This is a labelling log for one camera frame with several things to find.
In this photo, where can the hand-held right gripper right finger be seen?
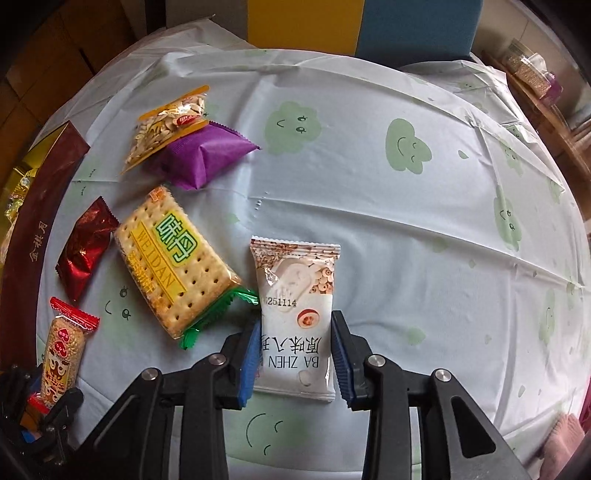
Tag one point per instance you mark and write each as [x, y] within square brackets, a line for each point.
[341, 364]

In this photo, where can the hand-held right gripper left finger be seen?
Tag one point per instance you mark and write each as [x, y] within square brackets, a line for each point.
[247, 369]

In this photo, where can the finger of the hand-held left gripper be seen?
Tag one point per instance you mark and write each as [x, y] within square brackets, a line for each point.
[16, 392]
[60, 415]

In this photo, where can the rice bar packet red ends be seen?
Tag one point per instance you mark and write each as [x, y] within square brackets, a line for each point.
[62, 350]

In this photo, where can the white snack packet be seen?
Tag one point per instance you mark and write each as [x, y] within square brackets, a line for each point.
[295, 286]

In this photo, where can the cracker packet green ends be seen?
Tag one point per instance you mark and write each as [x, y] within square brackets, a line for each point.
[171, 263]

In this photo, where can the red foil snack packet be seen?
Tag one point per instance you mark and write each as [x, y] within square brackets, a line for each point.
[85, 249]

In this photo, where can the gold tin box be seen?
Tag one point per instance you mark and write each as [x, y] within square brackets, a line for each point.
[46, 221]

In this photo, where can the purple snack packet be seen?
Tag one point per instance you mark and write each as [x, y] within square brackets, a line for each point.
[203, 154]

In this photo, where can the yellow clear seed packet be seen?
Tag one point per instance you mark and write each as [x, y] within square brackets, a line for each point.
[161, 124]

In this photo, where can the white green-print tablecloth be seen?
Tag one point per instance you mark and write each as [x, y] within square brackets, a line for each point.
[369, 207]

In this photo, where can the pink cloth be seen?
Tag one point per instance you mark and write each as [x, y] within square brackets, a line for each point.
[563, 443]

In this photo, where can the wooden side table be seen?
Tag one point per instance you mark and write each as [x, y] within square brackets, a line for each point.
[554, 129]

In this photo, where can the grey yellow blue chair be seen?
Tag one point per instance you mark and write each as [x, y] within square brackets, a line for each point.
[300, 23]

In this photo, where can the small purple box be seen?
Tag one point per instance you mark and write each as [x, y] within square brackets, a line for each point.
[556, 90]

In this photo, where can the patterned tissue box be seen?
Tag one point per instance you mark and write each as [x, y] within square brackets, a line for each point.
[531, 69]

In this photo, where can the wooden wardrobe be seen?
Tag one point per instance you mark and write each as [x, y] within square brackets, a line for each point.
[69, 37]

